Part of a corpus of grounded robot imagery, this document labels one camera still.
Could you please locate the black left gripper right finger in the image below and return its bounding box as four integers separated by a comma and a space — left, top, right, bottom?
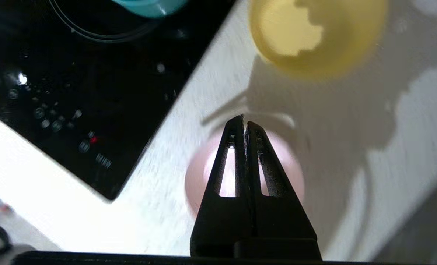
245, 121, 322, 259

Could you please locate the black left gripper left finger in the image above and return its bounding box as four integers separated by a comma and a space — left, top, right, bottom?
190, 115, 255, 257

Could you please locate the pink plastic bowl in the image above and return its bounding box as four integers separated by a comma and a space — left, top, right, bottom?
184, 127, 305, 218

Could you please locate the yellow plastic bowl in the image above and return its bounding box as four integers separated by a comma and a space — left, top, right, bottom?
249, 0, 389, 80

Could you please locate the blue plastic bowl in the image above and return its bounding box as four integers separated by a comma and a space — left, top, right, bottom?
112, 0, 189, 19

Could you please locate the black induction cooktop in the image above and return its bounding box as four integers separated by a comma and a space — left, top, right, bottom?
0, 0, 237, 201

